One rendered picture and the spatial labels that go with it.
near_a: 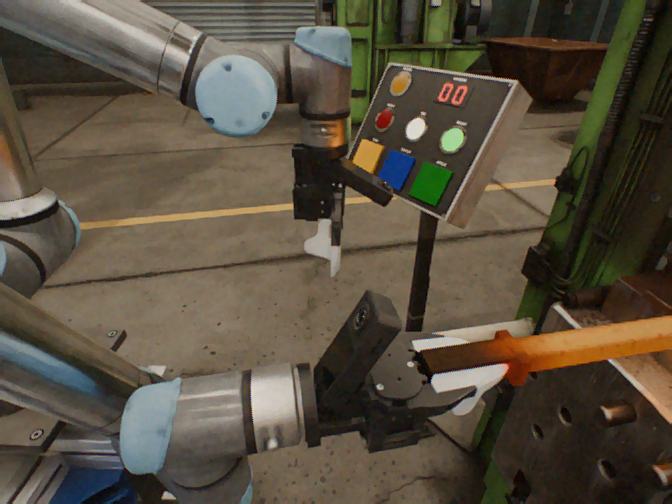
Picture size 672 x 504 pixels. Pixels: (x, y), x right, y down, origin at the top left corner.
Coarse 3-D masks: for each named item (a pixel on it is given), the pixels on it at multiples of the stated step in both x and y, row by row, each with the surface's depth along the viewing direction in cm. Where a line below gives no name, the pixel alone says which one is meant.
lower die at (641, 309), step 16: (656, 272) 56; (624, 288) 54; (640, 288) 53; (656, 288) 53; (608, 304) 57; (624, 304) 55; (640, 304) 52; (656, 304) 50; (624, 320) 55; (656, 352) 51
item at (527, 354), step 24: (504, 336) 40; (528, 336) 41; (552, 336) 41; (576, 336) 41; (600, 336) 41; (624, 336) 41; (648, 336) 41; (432, 360) 37; (456, 360) 37; (480, 360) 37; (504, 360) 38; (528, 360) 37; (552, 360) 39; (576, 360) 40
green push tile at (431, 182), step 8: (424, 168) 78; (432, 168) 77; (440, 168) 76; (424, 176) 78; (432, 176) 77; (440, 176) 75; (448, 176) 74; (416, 184) 79; (424, 184) 78; (432, 184) 76; (440, 184) 75; (448, 184) 75; (416, 192) 79; (424, 192) 77; (432, 192) 76; (440, 192) 75; (424, 200) 77; (432, 200) 76; (440, 200) 75
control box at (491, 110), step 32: (384, 96) 90; (416, 96) 83; (448, 96) 77; (480, 96) 73; (512, 96) 69; (384, 128) 88; (448, 128) 76; (480, 128) 72; (512, 128) 73; (352, 160) 95; (384, 160) 87; (416, 160) 81; (448, 160) 75; (480, 160) 72; (448, 192) 74; (480, 192) 77
